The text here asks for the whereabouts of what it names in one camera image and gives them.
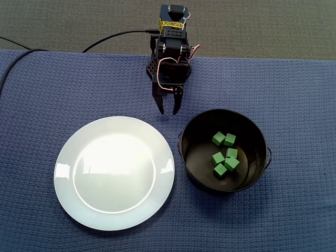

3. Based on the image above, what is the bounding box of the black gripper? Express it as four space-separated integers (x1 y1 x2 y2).
152 61 191 116

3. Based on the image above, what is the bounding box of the black round container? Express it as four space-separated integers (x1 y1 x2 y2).
177 109 273 196

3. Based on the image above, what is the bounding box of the white round plate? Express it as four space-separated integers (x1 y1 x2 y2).
54 115 176 232

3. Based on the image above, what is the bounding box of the blue woven table cloth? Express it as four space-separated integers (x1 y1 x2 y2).
0 49 336 252

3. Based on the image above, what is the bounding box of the thick black cable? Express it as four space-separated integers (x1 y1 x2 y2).
0 28 161 100

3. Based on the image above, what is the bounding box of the thin black cable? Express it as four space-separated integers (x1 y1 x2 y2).
0 36 32 50

